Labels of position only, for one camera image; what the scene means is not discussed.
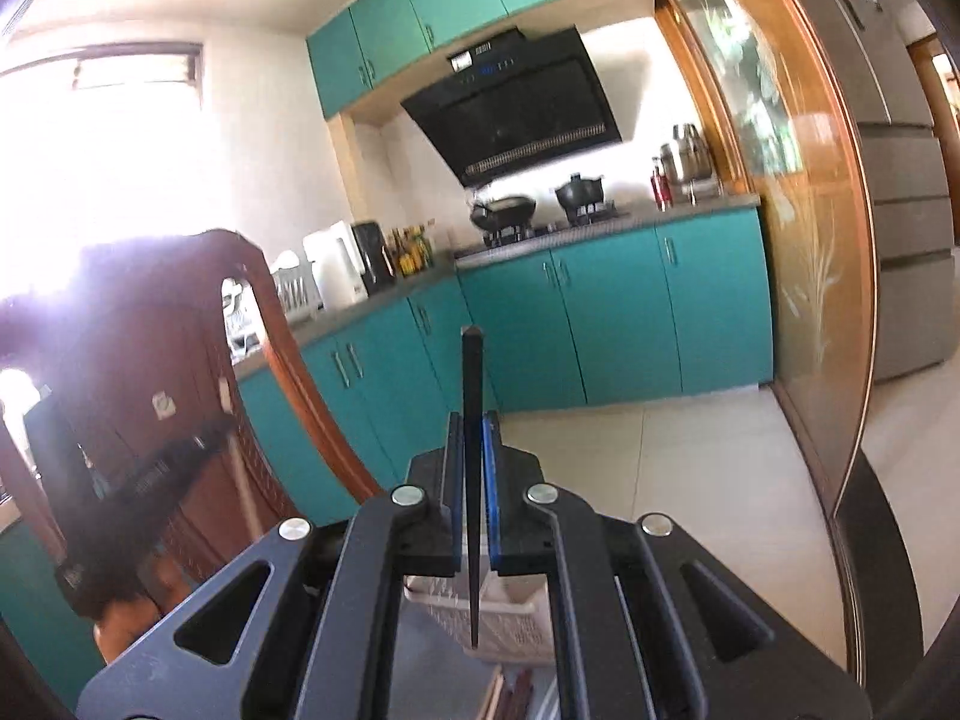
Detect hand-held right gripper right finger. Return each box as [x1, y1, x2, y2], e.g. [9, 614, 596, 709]
[482, 409, 875, 720]

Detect wood-framed glass sliding door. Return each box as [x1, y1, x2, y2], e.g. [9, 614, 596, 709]
[652, 0, 878, 518]

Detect teal cabinets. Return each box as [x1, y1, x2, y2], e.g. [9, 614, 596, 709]
[305, 0, 653, 121]
[0, 206, 775, 713]

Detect kitchen window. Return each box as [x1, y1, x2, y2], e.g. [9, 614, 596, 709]
[0, 41, 205, 301]

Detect teal upper cabinets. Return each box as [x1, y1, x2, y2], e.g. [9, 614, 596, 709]
[305, 0, 653, 121]

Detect group of condiment bottles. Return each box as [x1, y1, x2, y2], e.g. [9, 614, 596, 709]
[386, 223, 436, 276]

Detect black countertop appliance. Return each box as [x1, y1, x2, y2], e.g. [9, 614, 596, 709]
[351, 221, 396, 293]

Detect person's left forearm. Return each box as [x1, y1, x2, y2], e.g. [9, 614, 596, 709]
[94, 555, 200, 665]

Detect gas stove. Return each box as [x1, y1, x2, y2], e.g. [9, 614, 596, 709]
[454, 211, 631, 256]

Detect black wok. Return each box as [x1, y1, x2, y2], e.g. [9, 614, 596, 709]
[469, 193, 539, 232]

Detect black cooking pot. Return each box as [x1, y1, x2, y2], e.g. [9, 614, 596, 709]
[555, 172, 607, 212]

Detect wooden doorway frame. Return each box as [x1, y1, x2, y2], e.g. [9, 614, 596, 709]
[907, 37, 960, 248]

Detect teal lower cabinets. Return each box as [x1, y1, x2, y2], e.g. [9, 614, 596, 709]
[0, 206, 775, 713]

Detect black range hood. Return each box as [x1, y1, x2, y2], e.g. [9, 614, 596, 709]
[400, 26, 623, 188]

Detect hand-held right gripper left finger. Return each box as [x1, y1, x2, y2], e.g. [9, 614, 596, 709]
[75, 411, 470, 720]

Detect grey kitchen countertop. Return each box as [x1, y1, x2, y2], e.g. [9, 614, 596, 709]
[232, 193, 762, 383]

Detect grey refrigerator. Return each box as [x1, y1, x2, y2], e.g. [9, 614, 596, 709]
[780, 0, 960, 383]

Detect white dish rack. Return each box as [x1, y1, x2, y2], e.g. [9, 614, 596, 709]
[270, 251, 320, 320]

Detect carved wooden chair back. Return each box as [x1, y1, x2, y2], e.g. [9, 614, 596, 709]
[0, 229, 383, 616]

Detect black chopstick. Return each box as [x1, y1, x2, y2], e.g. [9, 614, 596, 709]
[461, 325, 485, 650]

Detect white plastic utensil basket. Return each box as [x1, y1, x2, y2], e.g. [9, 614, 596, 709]
[403, 574, 556, 665]

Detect white countertop appliance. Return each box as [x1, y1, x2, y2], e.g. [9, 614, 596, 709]
[302, 221, 361, 310]

